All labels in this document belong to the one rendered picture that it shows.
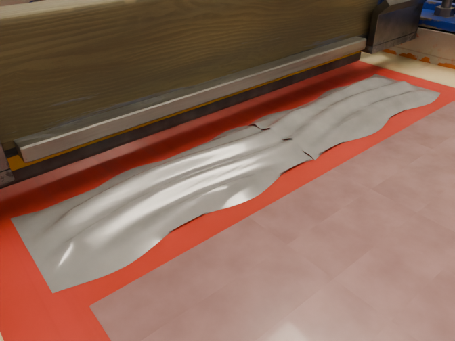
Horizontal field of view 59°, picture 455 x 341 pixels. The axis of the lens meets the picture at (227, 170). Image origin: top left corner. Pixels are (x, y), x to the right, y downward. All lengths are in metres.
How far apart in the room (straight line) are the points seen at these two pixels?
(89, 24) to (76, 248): 0.12
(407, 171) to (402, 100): 0.11
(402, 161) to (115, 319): 0.21
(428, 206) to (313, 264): 0.09
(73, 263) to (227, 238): 0.08
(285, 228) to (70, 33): 0.16
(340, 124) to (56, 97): 0.20
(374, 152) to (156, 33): 0.17
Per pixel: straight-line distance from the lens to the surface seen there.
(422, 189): 0.27
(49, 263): 0.22
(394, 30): 0.47
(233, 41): 0.31
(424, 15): 0.52
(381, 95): 0.39
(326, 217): 0.23
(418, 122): 0.36
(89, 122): 0.26
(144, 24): 0.27
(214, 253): 0.21
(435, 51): 0.50
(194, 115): 0.32
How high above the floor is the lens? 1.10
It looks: 33 degrees down
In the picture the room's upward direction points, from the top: 1 degrees counter-clockwise
